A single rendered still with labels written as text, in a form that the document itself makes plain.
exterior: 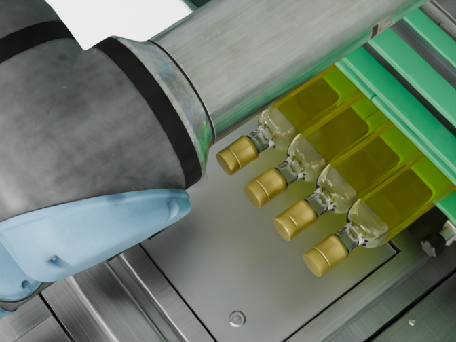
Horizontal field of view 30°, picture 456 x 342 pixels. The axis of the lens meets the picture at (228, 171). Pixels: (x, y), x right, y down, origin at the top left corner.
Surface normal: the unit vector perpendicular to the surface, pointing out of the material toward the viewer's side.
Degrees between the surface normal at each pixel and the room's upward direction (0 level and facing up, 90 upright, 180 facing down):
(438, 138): 90
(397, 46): 90
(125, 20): 90
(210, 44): 88
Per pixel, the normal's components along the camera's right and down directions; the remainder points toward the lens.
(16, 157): -0.16, 0.06
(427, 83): 0.01, -0.46
